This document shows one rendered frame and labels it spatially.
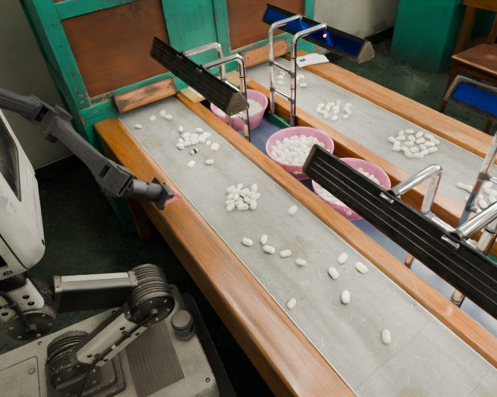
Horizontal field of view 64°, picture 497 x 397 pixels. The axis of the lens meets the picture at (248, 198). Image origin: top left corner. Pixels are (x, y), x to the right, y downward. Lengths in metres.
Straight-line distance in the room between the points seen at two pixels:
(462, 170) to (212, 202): 0.91
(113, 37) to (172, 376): 1.35
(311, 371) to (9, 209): 0.71
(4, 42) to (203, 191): 1.66
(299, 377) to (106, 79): 1.47
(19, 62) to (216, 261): 1.95
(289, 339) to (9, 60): 2.27
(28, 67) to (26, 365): 1.80
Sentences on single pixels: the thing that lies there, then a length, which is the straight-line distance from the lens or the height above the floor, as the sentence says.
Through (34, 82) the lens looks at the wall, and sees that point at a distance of 2.83.
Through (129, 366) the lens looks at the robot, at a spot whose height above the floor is 0.48.
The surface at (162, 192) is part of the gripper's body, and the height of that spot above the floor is 0.88.
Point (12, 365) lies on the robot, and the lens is 1.59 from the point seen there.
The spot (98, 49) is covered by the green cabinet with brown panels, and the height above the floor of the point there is 1.06.
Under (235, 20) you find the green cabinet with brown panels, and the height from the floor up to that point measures 1.01.
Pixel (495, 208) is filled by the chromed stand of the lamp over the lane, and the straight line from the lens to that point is 0.90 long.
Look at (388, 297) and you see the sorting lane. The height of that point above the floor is 0.74.
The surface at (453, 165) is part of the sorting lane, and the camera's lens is 1.64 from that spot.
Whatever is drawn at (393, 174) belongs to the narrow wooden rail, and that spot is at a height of 0.76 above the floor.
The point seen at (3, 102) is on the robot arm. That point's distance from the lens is 1.33.
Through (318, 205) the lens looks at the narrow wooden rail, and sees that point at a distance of 1.33.
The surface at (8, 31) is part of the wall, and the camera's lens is 2.74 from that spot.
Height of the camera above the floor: 1.69
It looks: 42 degrees down
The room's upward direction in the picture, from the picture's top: 6 degrees counter-clockwise
